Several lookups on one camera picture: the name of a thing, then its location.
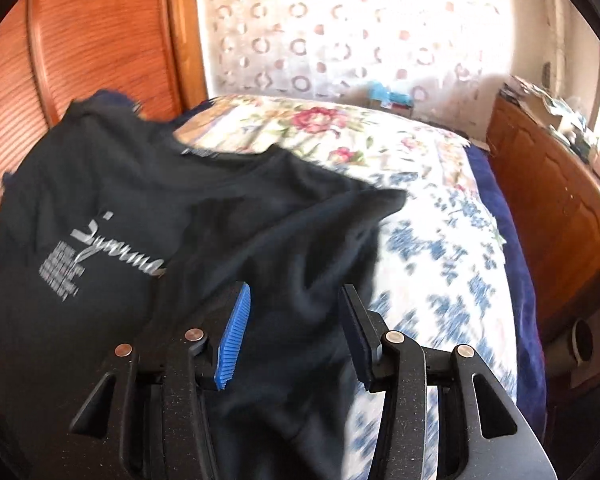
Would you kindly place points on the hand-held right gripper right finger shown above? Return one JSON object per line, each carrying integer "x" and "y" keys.
{"x": 355, "y": 340}

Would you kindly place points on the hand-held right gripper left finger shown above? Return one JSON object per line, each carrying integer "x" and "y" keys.
{"x": 232, "y": 340}

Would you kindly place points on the black printed t-shirt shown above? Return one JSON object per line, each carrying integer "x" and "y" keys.
{"x": 105, "y": 185}

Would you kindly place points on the blue floral white sheet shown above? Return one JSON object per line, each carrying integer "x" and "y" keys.
{"x": 430, "y": 260}

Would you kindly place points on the navy blue blanket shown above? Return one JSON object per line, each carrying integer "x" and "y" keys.
{"x": 510, "y": 260}

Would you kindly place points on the wooden slatted wardrobe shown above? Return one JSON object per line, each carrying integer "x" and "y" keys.
{"x": 105, "y": 25}

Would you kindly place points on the grey round pipe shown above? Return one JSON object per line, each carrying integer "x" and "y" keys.
{"x": 575, "y": 345}

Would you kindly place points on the pink rose floral blanket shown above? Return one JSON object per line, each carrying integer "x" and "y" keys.
{"x": 305, "y": 120}

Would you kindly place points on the light blue toy box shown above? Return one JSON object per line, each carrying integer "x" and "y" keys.
{"x": 387, "y": 97}

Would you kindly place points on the wooden cabinet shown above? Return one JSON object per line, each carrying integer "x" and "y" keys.
{"x": 545, "y": 185}

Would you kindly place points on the pile of cabinet-top clutter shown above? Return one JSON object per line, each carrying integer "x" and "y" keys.
{"x": 555, "y": 115}

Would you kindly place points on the sheer circle-patterned curtain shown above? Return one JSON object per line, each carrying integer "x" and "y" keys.
{"x": 330, "y": 20}

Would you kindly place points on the floral side curtain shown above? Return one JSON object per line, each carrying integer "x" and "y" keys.
{"x": 555, "y": 30}

